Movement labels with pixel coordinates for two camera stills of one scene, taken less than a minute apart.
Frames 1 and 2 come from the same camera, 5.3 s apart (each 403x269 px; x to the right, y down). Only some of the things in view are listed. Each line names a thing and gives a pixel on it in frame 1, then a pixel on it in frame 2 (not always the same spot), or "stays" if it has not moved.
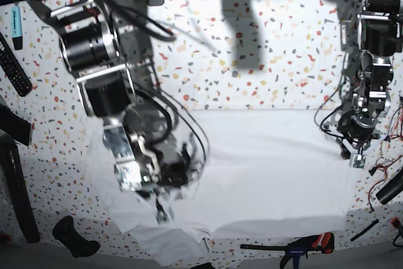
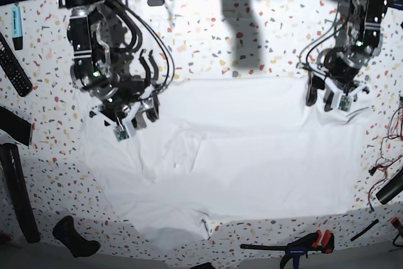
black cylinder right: [393, 188] stays
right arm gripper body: [175, 153] to [124, 96]
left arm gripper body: [356, 131] to [340, 69]
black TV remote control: [13, 70] stays
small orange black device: [395, 222] stays
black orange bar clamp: [324, 242] stays
